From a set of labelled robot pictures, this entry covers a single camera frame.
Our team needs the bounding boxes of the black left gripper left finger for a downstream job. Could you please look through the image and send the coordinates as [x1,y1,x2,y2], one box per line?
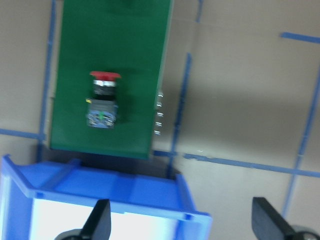
[79,199,112,240]

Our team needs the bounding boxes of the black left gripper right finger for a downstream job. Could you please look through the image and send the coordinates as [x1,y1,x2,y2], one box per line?
[251,197,300,240]

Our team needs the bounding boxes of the red push button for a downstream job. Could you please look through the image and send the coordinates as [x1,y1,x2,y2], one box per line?
[85,71,121,129]

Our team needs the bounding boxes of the white foam pad left bin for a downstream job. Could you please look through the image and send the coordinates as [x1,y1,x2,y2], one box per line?
[28,199,178,240]

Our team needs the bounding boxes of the blue left plastic bin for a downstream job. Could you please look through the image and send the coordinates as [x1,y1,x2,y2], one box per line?
[0,155,212,240]

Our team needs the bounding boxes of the green conveyor belt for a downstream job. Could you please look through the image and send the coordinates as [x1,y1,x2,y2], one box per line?
[49,0,173,159]

